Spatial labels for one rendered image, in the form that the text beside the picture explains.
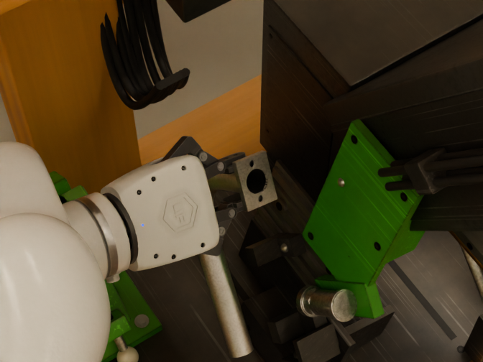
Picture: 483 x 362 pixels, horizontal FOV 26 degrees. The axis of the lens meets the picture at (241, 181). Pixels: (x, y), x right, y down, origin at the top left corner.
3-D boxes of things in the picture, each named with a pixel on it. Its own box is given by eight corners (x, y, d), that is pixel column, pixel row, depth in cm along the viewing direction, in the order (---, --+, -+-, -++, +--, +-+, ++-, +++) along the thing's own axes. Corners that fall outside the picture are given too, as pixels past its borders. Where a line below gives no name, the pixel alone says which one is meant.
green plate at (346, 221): (406, 281, 128) (473, 172, 112) (355, 306, 123) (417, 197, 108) (350, 213, 133) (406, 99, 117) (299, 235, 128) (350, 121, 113)
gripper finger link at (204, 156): (208, 182, 107) (260, 163, 111) (200, 153, 107) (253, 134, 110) (192, 180, 110) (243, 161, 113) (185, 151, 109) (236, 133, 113)
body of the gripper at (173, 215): (136, 286, 101) (230, 247, 107) (110, 187, 99) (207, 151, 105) (102, 275, 108) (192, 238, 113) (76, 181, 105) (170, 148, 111)
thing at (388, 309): (380, 354, 142) (403, 318, 135) (328, 382, 137) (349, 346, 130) (287, 235, 152) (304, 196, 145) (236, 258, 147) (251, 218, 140)
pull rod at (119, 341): (143, 364, 135) (139, 346, 130) (124, 376, 134) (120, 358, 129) (121, 330, 137) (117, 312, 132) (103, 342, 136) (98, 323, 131)
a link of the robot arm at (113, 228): (118, 291, 100) (145, 279, 101) (95, 204, 98) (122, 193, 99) (81, 277, 107) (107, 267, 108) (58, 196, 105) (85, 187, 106)
